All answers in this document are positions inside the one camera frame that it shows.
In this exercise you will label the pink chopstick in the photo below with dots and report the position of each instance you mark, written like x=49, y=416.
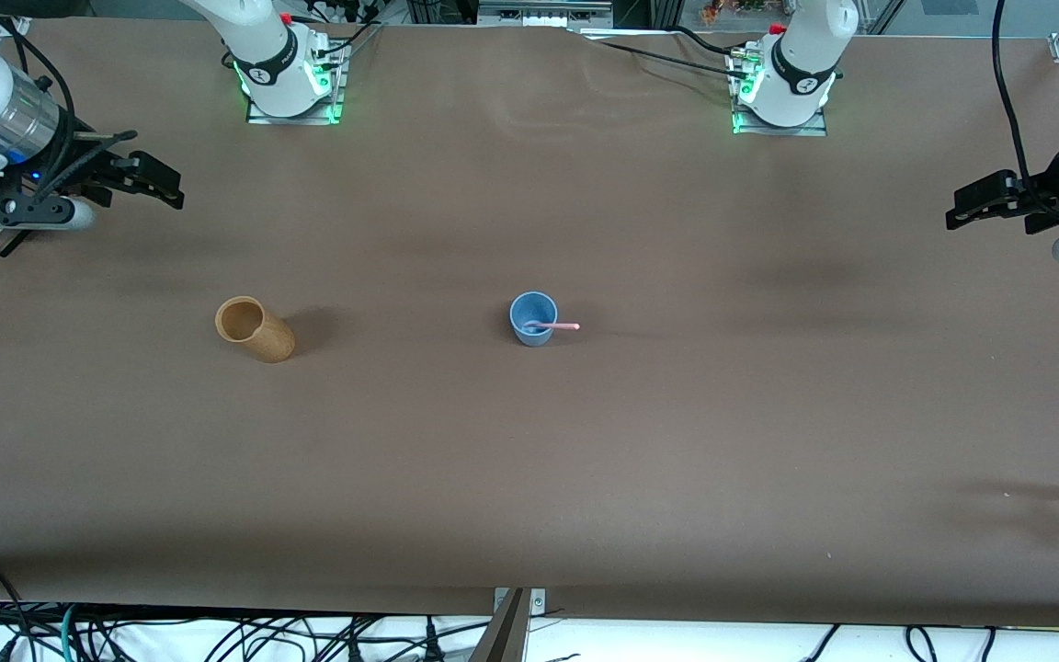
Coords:
x=566, y=326

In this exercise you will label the dark brown slanted bar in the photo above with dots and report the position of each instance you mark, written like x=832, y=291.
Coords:
x=504, y=639

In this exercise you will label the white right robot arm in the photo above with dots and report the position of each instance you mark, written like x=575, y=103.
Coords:
x=263, y=51

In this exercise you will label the grey equipment box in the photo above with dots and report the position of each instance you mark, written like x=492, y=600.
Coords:
x=543, y=13

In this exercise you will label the bamboo chopstick holder cup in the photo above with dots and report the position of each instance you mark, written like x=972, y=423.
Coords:
x=272, y=343

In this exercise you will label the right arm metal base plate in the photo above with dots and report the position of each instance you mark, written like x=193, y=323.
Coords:
x=339, y=85

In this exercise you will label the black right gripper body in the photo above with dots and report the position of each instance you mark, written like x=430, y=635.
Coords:
x=88, y=171

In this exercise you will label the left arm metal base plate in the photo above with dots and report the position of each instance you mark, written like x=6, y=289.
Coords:
x=805, y=131

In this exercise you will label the small metal bracket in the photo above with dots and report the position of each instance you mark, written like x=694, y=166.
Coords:
x=539, y=602

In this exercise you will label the brown table cover sheet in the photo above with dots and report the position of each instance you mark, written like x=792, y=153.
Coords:
x=529, y=460

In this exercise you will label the blue plastic cup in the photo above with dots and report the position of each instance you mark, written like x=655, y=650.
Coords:
x=534, y=338

